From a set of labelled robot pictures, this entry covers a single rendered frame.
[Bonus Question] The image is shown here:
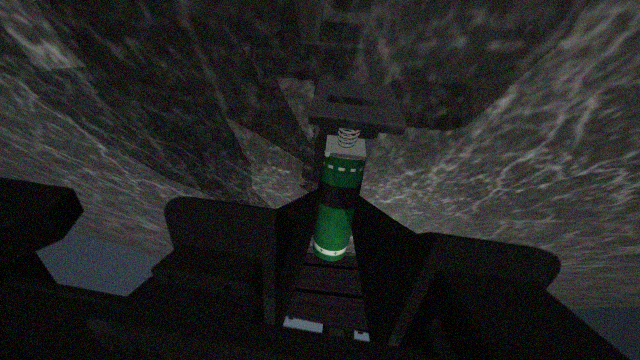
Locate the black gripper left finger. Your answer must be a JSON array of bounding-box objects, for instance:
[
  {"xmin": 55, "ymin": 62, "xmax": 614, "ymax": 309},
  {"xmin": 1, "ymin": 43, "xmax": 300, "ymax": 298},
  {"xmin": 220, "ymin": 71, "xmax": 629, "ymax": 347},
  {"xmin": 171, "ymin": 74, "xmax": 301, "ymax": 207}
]
[{"xmin": 164, "ymin": 190, "xmax": 320, "ymax": 325}]

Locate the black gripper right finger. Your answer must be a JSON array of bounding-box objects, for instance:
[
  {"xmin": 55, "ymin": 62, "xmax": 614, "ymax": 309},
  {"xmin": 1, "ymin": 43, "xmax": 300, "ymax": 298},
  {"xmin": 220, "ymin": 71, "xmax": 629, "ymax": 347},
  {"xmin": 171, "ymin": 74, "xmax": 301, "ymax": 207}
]
[{"xmin": 351, "ymin": 196, "xmax": 561, "ymax": 346}]

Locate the green cylindrical battery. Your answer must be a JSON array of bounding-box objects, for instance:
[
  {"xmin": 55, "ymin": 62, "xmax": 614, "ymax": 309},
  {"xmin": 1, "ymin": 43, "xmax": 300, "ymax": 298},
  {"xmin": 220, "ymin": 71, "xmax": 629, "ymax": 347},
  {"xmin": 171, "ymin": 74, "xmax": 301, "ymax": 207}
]
[{"xmin": 313, "ymin": 151, "xmax": 366, "ymax": 261}]

